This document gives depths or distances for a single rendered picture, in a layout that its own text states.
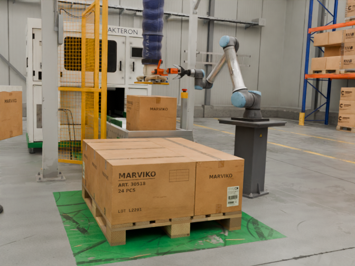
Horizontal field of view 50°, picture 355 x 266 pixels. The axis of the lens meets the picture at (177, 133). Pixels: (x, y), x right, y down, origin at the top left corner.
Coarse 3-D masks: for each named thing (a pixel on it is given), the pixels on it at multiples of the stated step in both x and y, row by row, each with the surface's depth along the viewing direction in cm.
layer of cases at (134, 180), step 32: (96, 160) 293; (128, 160) 261; (160, 160) 265; (192, 160) 269; (224, 160) 276; (96, 192) 294; (128, 192) 251; (160, 192) 260; (192, 192) 269; (224, 192) 280
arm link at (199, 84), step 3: (195, 78) 409; (198, 78) 408; (201, 78) 409; (195, 81) 409; (198, 81) 408; (201, 81) 409; (204, 81) 415; (195, 84) 410; (198, 84) 408; (201, 84) 410; (204, 84) 413; (195, 87) 410; (198, 87) 409; (201, 87) 410; (204, 87) 415
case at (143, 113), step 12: (132, 96) 412; (144, 96) 402; (156, 96) 420; (132, 108) 413; (144, 108) 386; (156, 108) 390; (168, 108) 395; (132, 120) 413; (144, 120) 387; (156, 120) 392; (168, 120) 396
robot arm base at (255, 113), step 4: (248, 108) 377; (244, 112) 384; (248, 112) 377; (252, 112) 375; (256, 112) 375; (260, 112) 380; (244, 116) 380; (248, 116) 376; (252, 116) 374; (256, 116) 374; (260, 116) 377
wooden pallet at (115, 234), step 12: (84, 192) 347; (96, 204) 294; (96, 216) 298; (192, 216) 273; (204, 216) 275; (216, 216) 279; (228, 216) 283; (240, 216) 288; (108, 228) 256; (120, 228) 251; (132, 228) 255; (168, 228) 272; (180, 228) 269; (228, 228) 287; (240, 228) 289; (108, 240) 256; (120, 240) 252
